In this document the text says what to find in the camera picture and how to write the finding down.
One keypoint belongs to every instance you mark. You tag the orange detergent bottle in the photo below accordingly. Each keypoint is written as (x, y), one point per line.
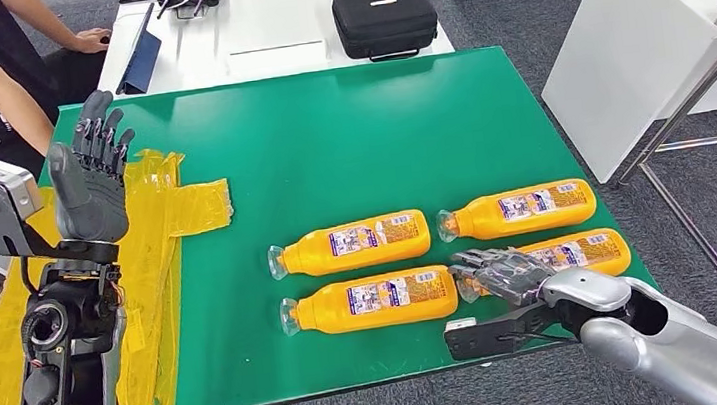
(480, 218)
(578, 268)
(329, 307)
(310, 252)

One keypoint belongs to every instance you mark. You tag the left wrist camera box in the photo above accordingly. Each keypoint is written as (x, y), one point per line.
(2, 205)

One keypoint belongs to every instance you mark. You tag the dark blue tablet case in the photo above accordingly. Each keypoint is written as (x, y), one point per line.
(140, 60)

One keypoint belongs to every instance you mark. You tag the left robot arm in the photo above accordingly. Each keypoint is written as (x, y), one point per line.
(71, 324)

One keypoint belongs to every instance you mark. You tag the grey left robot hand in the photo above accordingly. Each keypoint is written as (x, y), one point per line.
(92, 202)

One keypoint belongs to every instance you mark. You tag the white side table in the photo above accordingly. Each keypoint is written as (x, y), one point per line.
(636, 52)

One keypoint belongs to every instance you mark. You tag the yellow plastic sheet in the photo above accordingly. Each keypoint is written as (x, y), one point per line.
(157, 249)

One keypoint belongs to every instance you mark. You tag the person's left hand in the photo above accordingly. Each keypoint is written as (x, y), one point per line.
(94, 42)

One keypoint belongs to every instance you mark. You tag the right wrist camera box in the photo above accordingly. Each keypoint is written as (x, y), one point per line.
(486, 341)

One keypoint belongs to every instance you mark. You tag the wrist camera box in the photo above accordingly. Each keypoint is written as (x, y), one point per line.
(2, 205)
(486, 341)

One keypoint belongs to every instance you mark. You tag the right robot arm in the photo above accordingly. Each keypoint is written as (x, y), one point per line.
(679, 340)

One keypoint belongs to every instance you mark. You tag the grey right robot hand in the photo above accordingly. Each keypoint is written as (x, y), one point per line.
(513, 278)

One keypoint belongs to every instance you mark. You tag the black carrying case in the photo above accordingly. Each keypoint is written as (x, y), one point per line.
(383, 22)

